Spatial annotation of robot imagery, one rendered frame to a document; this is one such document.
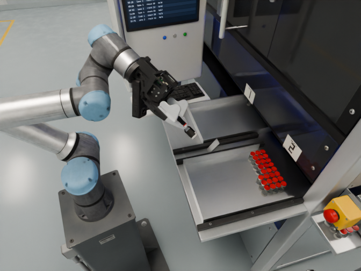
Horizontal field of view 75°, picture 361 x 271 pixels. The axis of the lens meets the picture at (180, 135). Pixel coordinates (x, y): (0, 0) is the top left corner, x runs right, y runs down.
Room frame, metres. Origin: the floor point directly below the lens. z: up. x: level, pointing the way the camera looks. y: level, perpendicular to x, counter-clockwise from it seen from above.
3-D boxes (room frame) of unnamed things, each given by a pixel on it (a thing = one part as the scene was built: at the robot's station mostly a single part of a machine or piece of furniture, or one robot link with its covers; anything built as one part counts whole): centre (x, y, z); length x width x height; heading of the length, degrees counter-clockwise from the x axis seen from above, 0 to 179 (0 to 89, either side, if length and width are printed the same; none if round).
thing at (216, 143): (0.66, -0.09, 0.91); 0.14 x 0.03 x 0.06; 105
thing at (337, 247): (0.33, -0.54, 0.87); 0.14 x 0.13 x 0.02; 105
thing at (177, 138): (0.69, -0.21, 0.87); 0.70 x 0.48 x 0.02; 15
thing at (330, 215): (0.32, -0.45, 0.99); 0.04 x 0.04 x 0.04; 15
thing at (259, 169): (0.54, -0.31, 0.90); 0.18 x 0.02 x 0.05; 15
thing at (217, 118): (0.87, -0.23, 0.90); 0.34 x 0.26 x 0.04; 105
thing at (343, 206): (0.33, -0.50, 0.99); 0.08 x 0.07 x 0.07; 105
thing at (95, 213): (0.47, 0.34, 0.84); 0.15 x 0.15 x 0.10
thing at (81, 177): (0.47, 0.35, 0.96); 0.13 x 0.12 x 0.14; 15
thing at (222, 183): (0.51, -0.21, 0.90); 0.34 x 0.26 x 0.04; 105
